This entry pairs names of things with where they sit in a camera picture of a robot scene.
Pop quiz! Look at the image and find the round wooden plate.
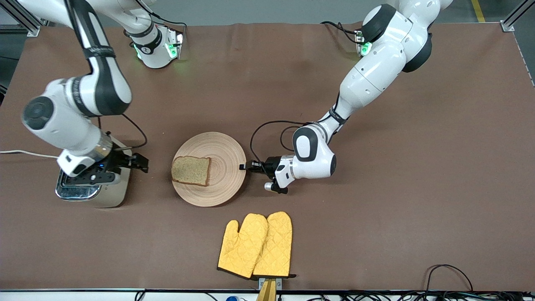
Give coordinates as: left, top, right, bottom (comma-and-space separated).
171, 132, 247, 208

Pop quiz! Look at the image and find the aluminium frame post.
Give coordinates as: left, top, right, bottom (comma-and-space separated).
502, 0, 535, 33
0, 0, 42, 37

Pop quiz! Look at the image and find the black right base cable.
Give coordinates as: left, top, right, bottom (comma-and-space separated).
133, 0, 187, 33

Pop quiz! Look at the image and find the small metal bracket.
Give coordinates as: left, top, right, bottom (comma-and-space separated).
258, 277, 283, 291

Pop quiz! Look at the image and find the beige chrome two-slot toaster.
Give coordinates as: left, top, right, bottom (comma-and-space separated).
55, 136, 133, 208

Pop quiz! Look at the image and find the brown table cover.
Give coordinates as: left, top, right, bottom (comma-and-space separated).
0, 21, 535, 292

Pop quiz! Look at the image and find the black looped floor cable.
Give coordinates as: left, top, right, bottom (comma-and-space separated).
425, 264, 475, 292

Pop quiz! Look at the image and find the black left base cable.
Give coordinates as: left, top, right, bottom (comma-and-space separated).
321, 21, 365, 45

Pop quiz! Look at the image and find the brown bread slice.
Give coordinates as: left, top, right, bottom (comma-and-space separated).
171, 156, 211, 187

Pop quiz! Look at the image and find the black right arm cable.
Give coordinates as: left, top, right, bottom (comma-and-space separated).
63, 0, 148, 152

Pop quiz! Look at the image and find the black base cable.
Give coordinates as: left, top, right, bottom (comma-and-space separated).
321, 21, 365, 45
133, 0, 187, 33

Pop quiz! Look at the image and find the white toaster power cord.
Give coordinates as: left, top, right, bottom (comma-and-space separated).
0, 150, 59, 160

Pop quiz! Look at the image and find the yellow quilted oven mitt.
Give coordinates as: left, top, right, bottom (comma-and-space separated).
253, 211, 297, 279
217, 213, 269, 279

